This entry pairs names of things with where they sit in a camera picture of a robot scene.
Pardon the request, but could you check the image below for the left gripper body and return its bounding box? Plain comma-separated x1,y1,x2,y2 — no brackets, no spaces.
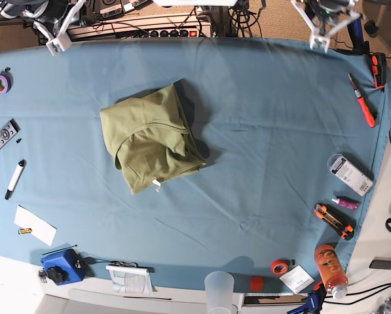
290,0,362,52

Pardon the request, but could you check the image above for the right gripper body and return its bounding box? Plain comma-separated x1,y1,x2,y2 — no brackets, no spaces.
0,0,85,55

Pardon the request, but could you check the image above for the olive green t-shirt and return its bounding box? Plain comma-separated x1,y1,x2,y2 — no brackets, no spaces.
100,84,206,195

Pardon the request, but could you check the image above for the orange black tool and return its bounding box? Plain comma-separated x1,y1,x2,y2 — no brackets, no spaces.
366,52,387,90

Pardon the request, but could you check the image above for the purple tape roll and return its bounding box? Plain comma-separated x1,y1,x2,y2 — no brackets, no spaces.
0,67,13,95

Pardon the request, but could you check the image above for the black remote control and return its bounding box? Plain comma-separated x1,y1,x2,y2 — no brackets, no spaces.
0,119,20,150

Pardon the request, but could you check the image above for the white black marker pen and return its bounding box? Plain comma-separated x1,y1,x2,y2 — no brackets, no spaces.
5,160,26,200

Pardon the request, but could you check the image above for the pink glue tube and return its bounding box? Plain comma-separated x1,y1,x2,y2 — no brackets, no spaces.
331,197,360,211

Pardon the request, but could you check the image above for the blue table cloth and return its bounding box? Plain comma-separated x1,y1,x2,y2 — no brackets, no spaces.
0,38,391,292

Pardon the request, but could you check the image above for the orange black utility knife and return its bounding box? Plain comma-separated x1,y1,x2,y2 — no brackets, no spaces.
314,203,354,241

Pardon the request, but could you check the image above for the white paper card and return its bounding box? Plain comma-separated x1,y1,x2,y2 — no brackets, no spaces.
14,205,57,246

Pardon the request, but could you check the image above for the small yellow battery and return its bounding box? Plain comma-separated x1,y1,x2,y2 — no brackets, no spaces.
18,228,32,234

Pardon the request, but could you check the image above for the blue plastic box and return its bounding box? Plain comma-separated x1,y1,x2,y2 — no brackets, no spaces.
41,249,86,286

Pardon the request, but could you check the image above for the orange drink bottle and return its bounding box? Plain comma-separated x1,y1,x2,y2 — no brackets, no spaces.
314,245,348,300

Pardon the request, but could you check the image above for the black power adapter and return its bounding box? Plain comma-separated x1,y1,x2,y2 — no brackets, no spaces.
369,259,391,270

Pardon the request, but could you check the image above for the red tape roll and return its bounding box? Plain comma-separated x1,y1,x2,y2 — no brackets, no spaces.
270,259,291,276

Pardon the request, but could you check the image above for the black knob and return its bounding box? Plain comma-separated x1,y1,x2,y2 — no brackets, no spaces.
47,266,69,285

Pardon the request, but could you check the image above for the white small card box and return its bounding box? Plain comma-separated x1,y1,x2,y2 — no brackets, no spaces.
280,265,314,294

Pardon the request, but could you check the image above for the red plastic cap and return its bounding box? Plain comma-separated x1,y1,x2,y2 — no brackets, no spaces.
250,276,263,292

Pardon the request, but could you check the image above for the white folded booklet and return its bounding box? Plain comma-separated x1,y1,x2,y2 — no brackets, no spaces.
105,265,153,294

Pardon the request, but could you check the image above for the translucent plastic cup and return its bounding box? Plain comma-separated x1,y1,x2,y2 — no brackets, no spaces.
204,271,234,314

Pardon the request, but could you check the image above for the blue clamp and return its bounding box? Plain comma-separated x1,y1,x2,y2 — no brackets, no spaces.
287,281,327,314

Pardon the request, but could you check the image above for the orange handled screwdriver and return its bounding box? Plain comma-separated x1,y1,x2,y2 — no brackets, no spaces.
348,73,378,128

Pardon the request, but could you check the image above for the black cable tie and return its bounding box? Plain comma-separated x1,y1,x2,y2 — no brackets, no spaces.
42,245,78,256

